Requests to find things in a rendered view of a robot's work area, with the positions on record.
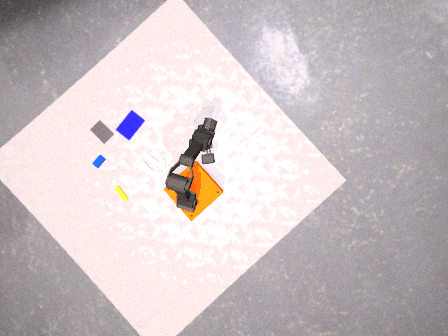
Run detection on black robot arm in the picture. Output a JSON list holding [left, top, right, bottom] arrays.
[[165, 117, 218, 213]]

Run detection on blue flat rectangular block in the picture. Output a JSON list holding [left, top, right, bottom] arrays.
[[116, 110, 145, 141]]

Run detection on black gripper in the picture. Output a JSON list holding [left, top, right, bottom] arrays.
[[198, 124, 215, 164]]

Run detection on small blue flat block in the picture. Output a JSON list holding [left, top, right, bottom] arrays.
[[93, 155, 106, 168]]

